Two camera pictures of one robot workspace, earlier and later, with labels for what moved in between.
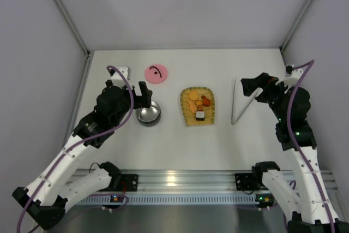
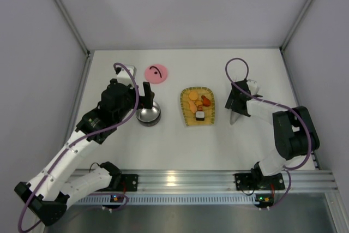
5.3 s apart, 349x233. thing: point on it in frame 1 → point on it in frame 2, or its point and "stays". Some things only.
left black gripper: (134, 97) stays
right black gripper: (262, 86) → (238, 102)
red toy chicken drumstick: (205, 101) stays
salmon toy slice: (192, 106) stays
